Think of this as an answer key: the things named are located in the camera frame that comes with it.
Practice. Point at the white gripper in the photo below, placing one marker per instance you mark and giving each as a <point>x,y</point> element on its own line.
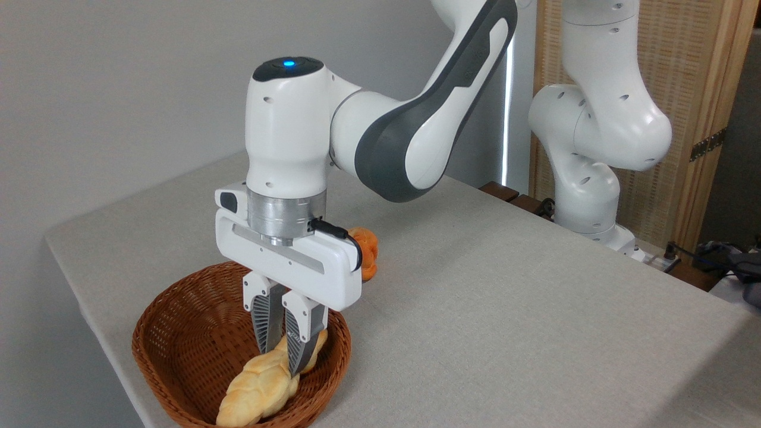
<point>321,273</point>

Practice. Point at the pale braided bread loaf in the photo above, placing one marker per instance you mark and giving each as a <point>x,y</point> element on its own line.
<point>255,386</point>

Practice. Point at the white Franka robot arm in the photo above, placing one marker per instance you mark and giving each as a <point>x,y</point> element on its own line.
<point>416,137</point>

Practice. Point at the orange twisted bread roll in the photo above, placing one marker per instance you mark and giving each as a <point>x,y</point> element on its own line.
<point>370,249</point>

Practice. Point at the brown wicker basket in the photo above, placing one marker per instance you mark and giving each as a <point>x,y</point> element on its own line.
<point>190,321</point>

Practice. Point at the black clamp knob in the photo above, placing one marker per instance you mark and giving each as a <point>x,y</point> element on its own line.
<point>546,208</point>

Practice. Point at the dark metal screen hinge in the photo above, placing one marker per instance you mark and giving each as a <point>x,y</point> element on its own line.
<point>706,145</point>

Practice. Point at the grey black device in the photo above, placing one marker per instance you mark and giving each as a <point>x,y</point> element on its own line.
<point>748,273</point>

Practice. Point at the wooden woven folding screen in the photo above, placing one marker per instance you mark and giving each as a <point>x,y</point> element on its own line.
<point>689,59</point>

